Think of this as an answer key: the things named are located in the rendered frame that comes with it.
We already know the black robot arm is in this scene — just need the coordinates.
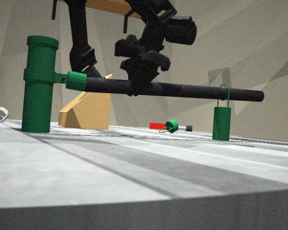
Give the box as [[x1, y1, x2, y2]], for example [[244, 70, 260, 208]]
[[64, 0, 197, 78]]

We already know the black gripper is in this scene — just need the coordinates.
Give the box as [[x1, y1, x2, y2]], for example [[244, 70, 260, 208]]
[[120, 34, 171, 96]]

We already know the black horizontal rail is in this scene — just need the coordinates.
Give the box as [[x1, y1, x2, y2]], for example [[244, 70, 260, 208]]
[[84, 77, 264, 102]]

